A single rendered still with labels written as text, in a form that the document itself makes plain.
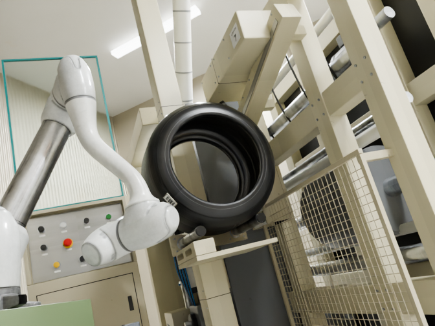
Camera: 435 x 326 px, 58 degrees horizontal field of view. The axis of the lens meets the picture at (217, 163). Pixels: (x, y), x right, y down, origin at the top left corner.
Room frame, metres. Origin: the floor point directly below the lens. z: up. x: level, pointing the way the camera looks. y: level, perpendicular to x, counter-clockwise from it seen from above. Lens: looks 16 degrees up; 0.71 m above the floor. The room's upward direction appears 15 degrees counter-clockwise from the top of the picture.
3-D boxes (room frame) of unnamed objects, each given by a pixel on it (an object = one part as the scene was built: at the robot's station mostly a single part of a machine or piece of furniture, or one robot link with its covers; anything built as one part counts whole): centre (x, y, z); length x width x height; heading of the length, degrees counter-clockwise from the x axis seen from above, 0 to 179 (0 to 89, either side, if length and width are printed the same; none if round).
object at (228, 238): (2.00, 0.14, 0.90); 0.40 x 0.03 x 0.10; 112
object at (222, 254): (1.83, 0.07, 0.80); 0.37 x 0.36 x 0.02; 112
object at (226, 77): (1.82, -0.25, 1.71); 0.61 x 0.25 x 0.15; 22
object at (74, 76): (1.19, 0.40, 1.45); 0.14 x 0.13 x 0.18; 33
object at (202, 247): (1.78, 0.20, 0.83); 0.36 x 0.09 x 0.06; 22
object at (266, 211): (2.18, -0.20, 1.05); 0.20 x 0.15 x 0.30; 22
